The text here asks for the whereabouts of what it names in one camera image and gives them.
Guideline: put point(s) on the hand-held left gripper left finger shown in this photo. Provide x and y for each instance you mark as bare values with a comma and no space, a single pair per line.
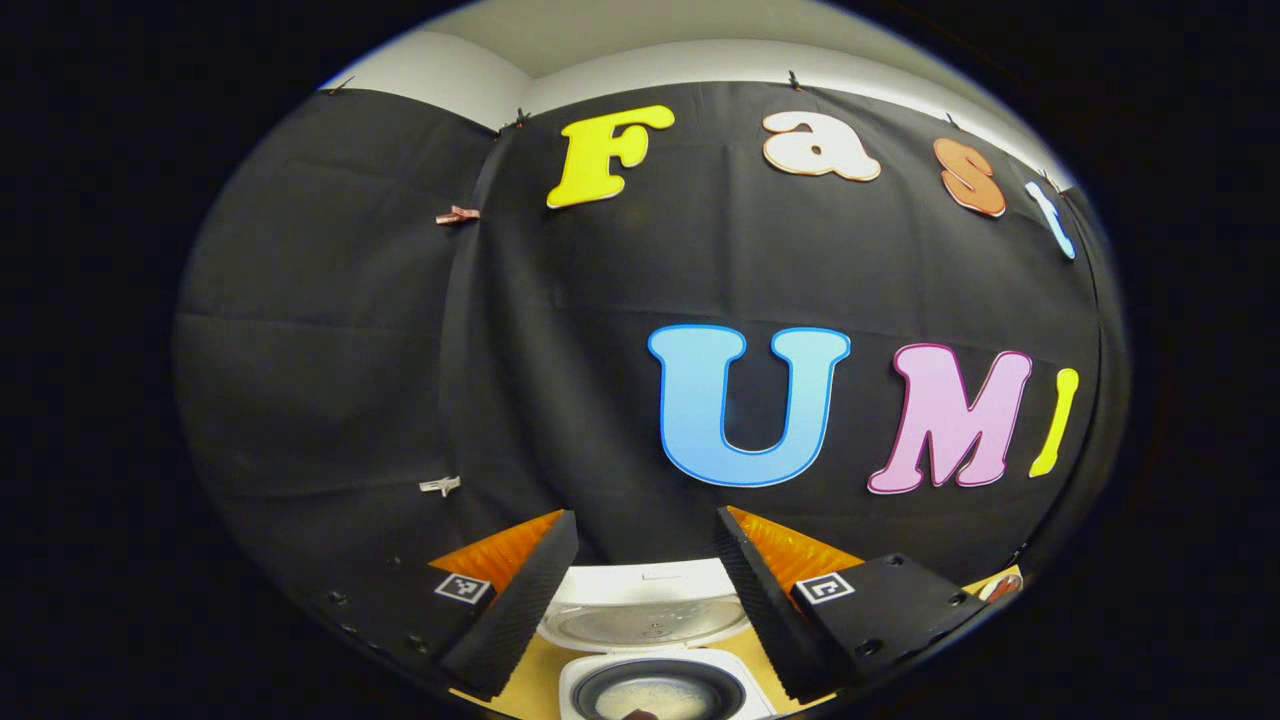
525,600

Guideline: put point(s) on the white rice cooker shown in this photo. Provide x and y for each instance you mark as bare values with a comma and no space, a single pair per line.
650,610

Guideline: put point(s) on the red clip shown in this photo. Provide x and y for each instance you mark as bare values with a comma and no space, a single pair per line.
457,214

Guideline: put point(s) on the small white plate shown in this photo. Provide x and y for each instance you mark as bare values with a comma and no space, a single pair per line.
985,592

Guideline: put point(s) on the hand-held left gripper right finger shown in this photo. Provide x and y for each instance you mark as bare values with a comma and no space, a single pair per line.
765,610

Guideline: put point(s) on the red meat piece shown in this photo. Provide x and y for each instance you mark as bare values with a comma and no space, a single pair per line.
1005,587

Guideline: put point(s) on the silver metal clip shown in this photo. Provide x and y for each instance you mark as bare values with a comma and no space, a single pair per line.
440,486

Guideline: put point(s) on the black backdrop cloth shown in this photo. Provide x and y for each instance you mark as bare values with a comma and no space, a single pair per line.
350,350

